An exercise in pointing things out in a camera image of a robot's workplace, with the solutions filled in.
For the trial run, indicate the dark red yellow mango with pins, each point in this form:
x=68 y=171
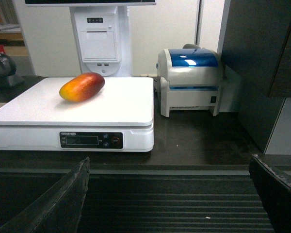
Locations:
x=82 y=87

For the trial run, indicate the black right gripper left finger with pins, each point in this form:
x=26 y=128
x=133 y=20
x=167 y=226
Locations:
x=59 y=209

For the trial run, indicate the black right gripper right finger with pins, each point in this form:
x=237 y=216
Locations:
x=274 y=189

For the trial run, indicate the dark grey cabinet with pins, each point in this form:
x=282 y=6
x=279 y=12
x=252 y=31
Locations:
x=257 y=47

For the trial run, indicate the black checkout counter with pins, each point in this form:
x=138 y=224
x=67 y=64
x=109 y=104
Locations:
x=195 y=179

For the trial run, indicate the white blue label printer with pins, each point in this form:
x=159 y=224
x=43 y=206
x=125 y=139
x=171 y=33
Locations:
x=189 y=79

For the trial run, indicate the grey office chair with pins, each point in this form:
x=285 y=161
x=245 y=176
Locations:
x=191 y=46

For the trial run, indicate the white POS terminal stand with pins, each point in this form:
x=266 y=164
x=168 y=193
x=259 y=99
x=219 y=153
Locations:
x=102 y=33

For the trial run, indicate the black barcode scanner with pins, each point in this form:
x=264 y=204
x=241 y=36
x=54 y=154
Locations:
x=8 y=76

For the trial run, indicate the white checkout scale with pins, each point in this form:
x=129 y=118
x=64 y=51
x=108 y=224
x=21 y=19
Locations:
x=119 y=118

